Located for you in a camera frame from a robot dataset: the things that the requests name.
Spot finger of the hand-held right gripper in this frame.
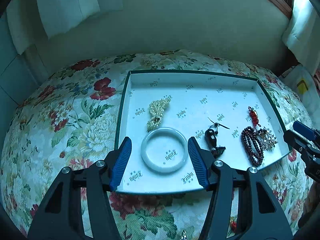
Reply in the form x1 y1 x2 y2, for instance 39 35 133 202
283 129 320 158
292 120 320 143

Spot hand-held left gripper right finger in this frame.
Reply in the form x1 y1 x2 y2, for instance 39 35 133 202
187 136 294 240

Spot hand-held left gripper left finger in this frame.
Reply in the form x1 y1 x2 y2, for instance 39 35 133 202
27 136 133 240

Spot pale jade bangle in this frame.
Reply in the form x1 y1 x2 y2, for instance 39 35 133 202
140 128 188 173

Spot gold pearl cluster brooch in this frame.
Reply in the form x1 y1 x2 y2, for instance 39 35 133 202
260 128 278 151

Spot black pendant with cord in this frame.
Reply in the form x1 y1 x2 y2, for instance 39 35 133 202
204 117 230 159

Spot red knot gold charm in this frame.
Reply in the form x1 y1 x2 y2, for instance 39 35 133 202
247 106 262 128

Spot dark red bead bracelet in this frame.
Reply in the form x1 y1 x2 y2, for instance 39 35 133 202
241 127 265 167

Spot white pearl cluster ornament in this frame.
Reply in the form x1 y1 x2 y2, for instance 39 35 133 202
146 95 172 132

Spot white shallow box tray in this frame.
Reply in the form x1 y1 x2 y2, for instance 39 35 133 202
114 69 293 195

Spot person's right forearm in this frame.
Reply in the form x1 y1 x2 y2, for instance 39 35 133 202
297 179 320 240

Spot white plastic bag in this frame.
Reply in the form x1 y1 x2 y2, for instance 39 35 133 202
279 64 317 105

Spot floral printed cloth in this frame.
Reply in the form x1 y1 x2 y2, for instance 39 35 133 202
0 49 317 240

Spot pale curtain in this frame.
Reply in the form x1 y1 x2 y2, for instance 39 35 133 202
6 0 124 55
282 0 320 77

